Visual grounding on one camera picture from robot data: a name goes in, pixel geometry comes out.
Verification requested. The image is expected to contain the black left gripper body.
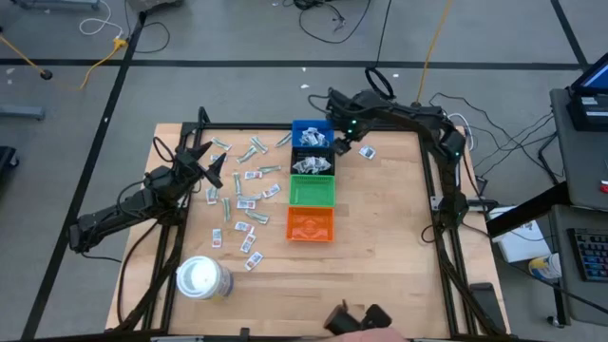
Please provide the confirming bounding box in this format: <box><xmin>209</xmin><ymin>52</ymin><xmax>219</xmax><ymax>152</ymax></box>
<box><xmin>170</xmin><ymin>149</ymin><xmax>210</xmax><ymax>194</ymax></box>

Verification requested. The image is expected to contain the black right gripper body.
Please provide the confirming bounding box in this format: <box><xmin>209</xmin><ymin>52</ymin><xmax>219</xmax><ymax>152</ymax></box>
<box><xmin>327</xmin><ymin>89</ymin><xmax>376</xmax><ymax>142</ymax></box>

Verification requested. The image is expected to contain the black plastic basket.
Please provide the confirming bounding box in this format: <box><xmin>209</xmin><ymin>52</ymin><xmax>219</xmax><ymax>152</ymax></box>
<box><xmin>289</xmin><ymin>146</ymin><xmax>336</xmax><ymax>177</ymax></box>

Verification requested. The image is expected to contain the blue plastic basket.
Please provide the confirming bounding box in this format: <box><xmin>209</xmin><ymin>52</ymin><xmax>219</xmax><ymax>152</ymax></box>
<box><xmin>291</xmin><ymin>119</ymin><xmax>335</xmax><ymax>149</ymax></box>

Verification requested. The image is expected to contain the green plastic basket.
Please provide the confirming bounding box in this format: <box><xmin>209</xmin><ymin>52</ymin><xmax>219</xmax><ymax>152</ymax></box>
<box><xmin>288</xmin><ymin>174</ymin><xmax>336</xmax><ymax>208</ymax></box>

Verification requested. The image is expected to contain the orange plastic basket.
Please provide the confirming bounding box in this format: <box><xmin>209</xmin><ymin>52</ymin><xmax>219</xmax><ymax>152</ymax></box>
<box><xmin>285</xmin><ymin>205</ymin><xmax>335</xmax><ymax>243</ymax></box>

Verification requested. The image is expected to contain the black wheeled base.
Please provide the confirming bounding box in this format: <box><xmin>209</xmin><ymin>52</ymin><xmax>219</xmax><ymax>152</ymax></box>
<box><xmin>0</xmin><ymin>145</ymin><xmax>20</xmax><ymax>184</ymax></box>

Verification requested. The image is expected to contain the black desk beam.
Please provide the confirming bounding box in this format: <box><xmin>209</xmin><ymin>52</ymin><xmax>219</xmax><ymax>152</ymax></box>
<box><xmin>485</xmin><ymin>181</ymin><xmax>571</xmax><ymax>238</ymax></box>

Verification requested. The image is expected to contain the grey metal furniture base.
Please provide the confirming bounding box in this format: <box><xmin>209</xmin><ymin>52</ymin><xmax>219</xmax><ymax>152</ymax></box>
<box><xmin>9</xmin><ymin>0</ymin><xmax>102</xmax><ymax>11</ymax></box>

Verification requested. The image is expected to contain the black flat pad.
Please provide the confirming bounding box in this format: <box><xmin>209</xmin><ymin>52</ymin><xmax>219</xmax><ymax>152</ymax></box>
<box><xmin>468</xmin><ymin>281</ymin><xmax>508</xmax><ymax>336</ymax></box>

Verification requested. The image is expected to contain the white and yellow container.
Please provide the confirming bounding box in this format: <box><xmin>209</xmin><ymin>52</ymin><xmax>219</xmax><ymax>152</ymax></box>
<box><xmin>527</xmin><ymin>253</ymin><xmax>564</xmax><ymax>281</ymax></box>

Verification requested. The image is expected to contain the black labelled device box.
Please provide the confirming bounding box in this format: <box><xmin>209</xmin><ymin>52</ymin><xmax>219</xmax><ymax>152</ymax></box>
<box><xmin>564</xmin><ymin>93</ymin><xmax>608</xmax><ymax>132</ymax></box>

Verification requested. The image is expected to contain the grey cart top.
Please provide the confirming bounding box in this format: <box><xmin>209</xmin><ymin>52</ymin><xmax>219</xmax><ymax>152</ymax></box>
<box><xmin>549</xmin><ymin>87</ymin><xmax>608</xmax><ymax>211</ymax></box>

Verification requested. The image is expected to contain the black monitor with blue screen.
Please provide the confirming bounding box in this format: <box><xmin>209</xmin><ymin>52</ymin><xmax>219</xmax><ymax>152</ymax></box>
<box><xmin>569</xmin><ymin>60</ymin><xmax>608</xmax><ymax>96</ymax></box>

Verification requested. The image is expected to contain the black computer keyboard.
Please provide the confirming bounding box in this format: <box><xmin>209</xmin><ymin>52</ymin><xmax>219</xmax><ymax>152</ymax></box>
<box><xmin>566</xmin><ymin>226</ymin><xmax>608</xmax><ymax>282</ymax></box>

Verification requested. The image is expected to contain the grey desk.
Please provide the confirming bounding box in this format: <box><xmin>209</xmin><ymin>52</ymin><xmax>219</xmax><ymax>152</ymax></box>
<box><xmin>548</xmin><ymin>203</ymin><xmax>608</xmax><ymax>328</ymax></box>

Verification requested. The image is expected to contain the black hanging cable with coil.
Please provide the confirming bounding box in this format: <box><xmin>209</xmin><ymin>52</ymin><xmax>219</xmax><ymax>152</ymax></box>
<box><xmin>363</xmin><ymin>0</ymin><xmax>397</xmax><ymax>102</ymax></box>

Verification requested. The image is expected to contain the black perforated metal rail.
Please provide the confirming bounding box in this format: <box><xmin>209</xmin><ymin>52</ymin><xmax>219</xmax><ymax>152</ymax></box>
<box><xmin>365</xmin><ymin>113</ymin><xmax>446</xmax><ymax>130</ymax></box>

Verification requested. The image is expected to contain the yellow hanging cable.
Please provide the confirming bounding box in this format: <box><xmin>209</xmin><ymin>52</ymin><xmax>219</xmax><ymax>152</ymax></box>
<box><xmin>415</xmin><ymin>0</ymin><xmax>453</xmax><ymax>105</ymax></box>

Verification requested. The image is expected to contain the black floor cable bundle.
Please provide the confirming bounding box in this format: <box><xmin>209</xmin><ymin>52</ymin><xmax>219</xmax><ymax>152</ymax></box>
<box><xmin>292</xmin><ymin>0</ymin><xmax>372</xmax><ymax>46</ymax></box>

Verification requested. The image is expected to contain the white cable by table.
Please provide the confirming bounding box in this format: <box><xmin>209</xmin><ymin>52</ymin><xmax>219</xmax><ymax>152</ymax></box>
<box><xmin>446</xmin><ymin>112</ymin><xmax>476</xmax><ymax>151</ymax></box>

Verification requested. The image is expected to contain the yellow floor extension cable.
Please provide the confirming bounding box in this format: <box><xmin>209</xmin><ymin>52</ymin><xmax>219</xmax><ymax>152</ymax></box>
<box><xmin>0</xmin><ymin>35</ymin><xmax>129</xmax><ymax>91</ymax></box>

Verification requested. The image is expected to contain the black looped floor cable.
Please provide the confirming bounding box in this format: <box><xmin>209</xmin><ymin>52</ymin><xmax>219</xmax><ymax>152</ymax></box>
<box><xmin>123</xmin><ymin>11</ymin><xmax>171</xmax><ymax>55</ymax></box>

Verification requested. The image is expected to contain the white floor cable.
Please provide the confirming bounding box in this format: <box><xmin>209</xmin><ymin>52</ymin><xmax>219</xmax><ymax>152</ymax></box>
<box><xmin>78</xmin><ymin>0</ymin><xmax>125</xmax><ymax>40</ymax></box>

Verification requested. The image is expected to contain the black floor cables tangle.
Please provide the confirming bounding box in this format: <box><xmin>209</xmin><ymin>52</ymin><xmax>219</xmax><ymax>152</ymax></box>
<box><xmin>428</xmin><ymin>92</ymin><xmax>560</xmax><ymax>184</ymax></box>

